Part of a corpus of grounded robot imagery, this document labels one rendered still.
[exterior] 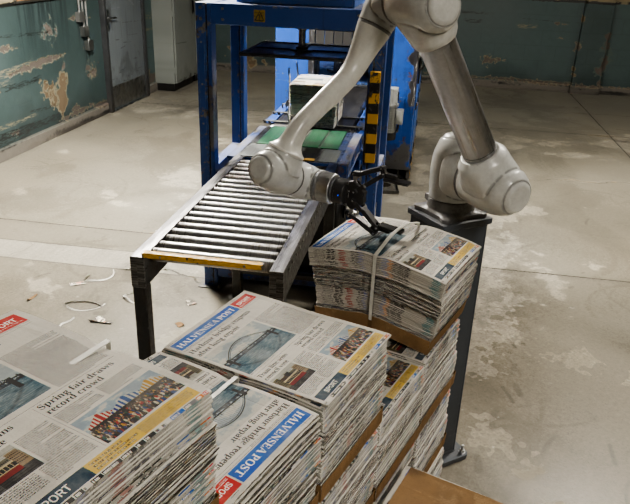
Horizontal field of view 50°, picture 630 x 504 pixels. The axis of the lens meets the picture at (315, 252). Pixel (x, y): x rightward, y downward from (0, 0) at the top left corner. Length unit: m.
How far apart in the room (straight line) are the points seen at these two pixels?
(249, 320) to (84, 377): 0.61
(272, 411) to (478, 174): 1.08
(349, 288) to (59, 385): 1.08
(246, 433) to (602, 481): 1.96
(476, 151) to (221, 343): 0.99
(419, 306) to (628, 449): 1.55
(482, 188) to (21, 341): 1.41
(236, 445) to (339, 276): 0.81
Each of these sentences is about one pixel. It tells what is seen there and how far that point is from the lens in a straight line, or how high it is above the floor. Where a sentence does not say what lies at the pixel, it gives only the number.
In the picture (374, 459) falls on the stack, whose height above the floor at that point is 0.76.
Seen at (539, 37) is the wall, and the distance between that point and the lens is 10.97.
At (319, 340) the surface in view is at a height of 1.07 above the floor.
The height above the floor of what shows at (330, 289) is 0.94.
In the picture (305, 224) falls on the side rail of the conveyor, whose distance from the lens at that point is 2.69.
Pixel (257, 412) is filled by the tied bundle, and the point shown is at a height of 1.06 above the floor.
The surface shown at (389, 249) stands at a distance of 1.80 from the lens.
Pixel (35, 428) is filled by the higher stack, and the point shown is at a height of 1.29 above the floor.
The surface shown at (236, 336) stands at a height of 1.07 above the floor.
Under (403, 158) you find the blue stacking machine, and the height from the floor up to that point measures 0.20.
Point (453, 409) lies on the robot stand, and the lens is 2.68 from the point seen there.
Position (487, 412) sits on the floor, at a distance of 3.09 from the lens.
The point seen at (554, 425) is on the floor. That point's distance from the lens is 3.12.
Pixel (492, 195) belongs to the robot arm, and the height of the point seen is 1.16.
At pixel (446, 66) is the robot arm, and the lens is 1.88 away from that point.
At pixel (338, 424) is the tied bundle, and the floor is 0.98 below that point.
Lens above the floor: 1.79
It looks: 24 degrees down
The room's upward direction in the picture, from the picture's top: 2 degrees clockwise
